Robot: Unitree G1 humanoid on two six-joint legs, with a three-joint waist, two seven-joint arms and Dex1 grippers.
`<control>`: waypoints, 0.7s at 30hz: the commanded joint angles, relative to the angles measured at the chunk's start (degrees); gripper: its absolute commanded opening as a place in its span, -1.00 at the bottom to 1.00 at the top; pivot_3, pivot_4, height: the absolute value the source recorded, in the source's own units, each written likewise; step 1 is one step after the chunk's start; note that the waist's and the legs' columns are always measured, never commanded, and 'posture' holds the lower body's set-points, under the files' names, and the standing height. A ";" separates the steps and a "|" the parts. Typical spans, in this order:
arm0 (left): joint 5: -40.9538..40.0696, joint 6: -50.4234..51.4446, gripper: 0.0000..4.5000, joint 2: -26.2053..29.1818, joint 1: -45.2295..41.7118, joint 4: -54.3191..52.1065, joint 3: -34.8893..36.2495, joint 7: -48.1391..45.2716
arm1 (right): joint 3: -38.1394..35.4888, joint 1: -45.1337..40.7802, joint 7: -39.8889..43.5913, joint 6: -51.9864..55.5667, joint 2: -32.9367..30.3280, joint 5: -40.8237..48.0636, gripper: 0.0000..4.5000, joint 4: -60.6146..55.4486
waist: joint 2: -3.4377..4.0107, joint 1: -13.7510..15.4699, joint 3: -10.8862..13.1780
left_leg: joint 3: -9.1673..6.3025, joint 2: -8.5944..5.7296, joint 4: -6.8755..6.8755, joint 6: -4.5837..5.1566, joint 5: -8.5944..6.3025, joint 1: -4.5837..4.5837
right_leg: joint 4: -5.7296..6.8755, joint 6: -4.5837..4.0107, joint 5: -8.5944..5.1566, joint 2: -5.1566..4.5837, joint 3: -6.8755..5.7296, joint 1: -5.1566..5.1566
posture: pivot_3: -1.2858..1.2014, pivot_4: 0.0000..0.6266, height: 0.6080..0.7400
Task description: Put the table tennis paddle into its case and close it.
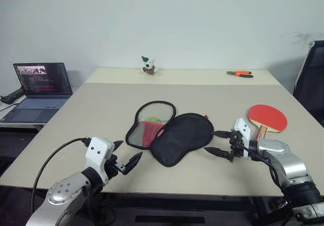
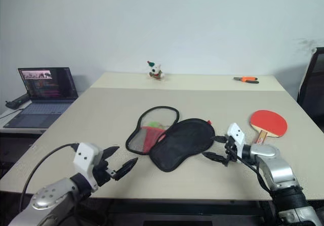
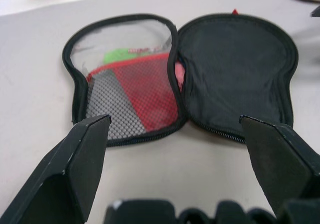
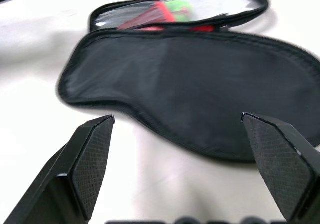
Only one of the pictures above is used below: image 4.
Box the black zip pouch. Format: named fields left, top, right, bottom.
left=57, top=0, right=320, bottom=163

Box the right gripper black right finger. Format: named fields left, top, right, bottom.
left=241, top=112, right=320, bottom=224

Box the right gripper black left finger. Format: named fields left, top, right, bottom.
left=0, top=114, right=116, bottom=224

